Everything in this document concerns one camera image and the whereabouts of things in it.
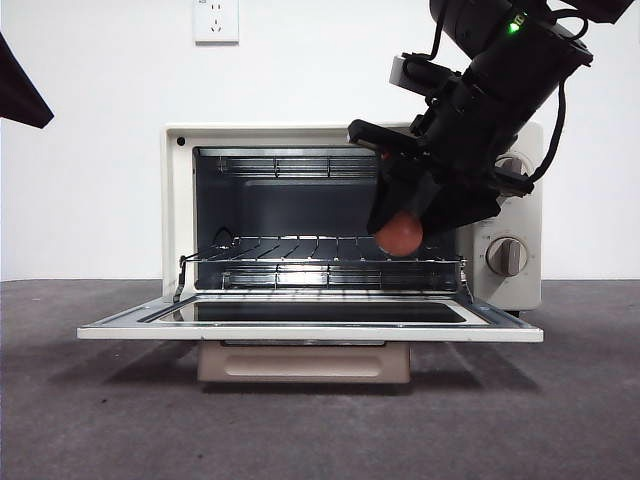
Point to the oven heating element guard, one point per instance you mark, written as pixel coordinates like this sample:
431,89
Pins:
325,276
300,166

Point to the cream Toshiba toaster oven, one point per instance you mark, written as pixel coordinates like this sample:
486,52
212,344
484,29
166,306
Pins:
177,210

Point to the cream oven temperature knob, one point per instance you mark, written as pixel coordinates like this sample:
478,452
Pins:
510,164

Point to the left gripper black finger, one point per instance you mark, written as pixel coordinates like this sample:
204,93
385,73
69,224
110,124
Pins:
15,107
20,80

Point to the white wall power socket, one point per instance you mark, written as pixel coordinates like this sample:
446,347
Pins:
216,22

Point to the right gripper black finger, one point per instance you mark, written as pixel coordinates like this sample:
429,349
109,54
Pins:
460,210
400,190

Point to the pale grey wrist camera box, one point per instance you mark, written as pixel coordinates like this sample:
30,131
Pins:
397,72

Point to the brown egg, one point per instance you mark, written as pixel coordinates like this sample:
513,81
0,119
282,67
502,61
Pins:
400,237

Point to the cream oven timer knob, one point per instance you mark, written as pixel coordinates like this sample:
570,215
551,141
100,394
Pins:
506,256

